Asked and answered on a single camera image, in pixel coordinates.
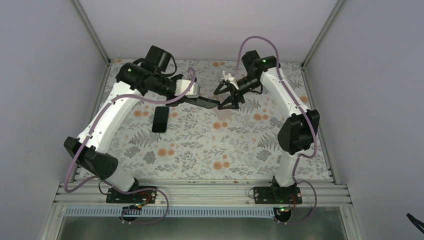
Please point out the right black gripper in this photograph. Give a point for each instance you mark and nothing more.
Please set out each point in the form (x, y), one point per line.
(234, 92)

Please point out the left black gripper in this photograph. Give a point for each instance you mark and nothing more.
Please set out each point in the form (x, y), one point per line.
(184, 99)

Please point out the beige phone case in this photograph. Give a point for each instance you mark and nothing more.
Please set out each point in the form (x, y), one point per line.
(223, 114)

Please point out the black phone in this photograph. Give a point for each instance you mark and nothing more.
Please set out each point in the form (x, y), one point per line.
(203, 102)

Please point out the black smartphone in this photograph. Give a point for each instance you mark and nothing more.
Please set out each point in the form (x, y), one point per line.
(160, 119)

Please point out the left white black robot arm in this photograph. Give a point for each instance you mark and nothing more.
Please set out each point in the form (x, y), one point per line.
(144, 80)

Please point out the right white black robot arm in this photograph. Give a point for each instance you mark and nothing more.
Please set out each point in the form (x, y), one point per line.
(299, 131)

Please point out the floral patterned table mat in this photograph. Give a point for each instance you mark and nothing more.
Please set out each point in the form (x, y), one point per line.
(197, 145)

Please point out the black object at edge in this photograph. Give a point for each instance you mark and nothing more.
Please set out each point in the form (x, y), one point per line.
(416, 222)

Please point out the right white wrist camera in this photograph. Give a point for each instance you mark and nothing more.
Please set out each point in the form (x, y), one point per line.
(229, 79)

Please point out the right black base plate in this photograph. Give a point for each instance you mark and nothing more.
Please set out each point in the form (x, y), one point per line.
(268, 195)

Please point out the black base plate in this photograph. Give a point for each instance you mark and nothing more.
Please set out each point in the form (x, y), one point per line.
(143, 195)
(268, 195)

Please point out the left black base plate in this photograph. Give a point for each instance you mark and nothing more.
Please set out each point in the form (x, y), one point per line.
(143, 195)

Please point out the aluminium rail frame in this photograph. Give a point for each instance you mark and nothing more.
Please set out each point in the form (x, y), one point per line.
(198, 198)

